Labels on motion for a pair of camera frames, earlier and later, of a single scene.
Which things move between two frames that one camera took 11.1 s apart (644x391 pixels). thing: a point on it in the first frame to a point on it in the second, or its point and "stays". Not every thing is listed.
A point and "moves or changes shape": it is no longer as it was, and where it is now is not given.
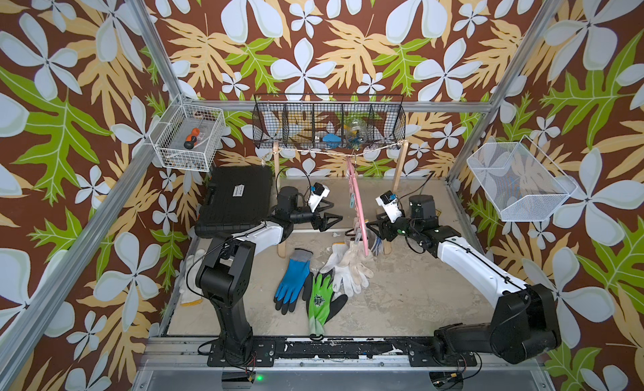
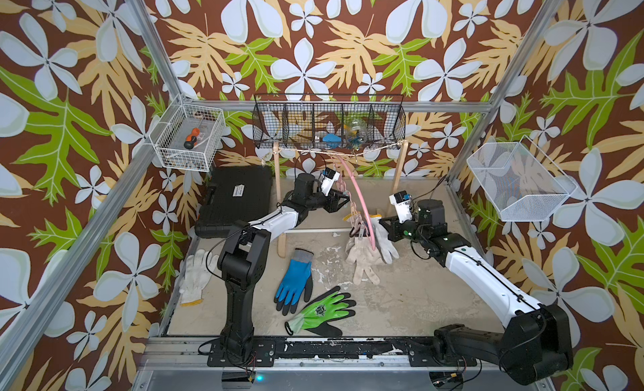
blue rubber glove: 297,278 stays
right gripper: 384,225 stays
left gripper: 321,224 to 331,200
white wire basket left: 188,136 stays
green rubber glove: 319,304 moves or changes shape
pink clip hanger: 356,205 moves or changes shape
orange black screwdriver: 191,140 stays
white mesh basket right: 521,179 stays
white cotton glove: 335,266 to 386,246
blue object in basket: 332,141 stays
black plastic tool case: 235,196 stays
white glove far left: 186,275 stays
